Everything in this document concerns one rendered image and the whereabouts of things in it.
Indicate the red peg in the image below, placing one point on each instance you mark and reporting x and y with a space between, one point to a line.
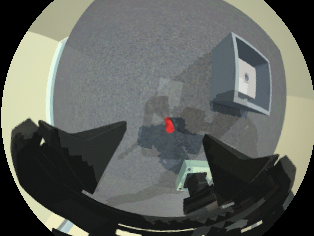
169 125

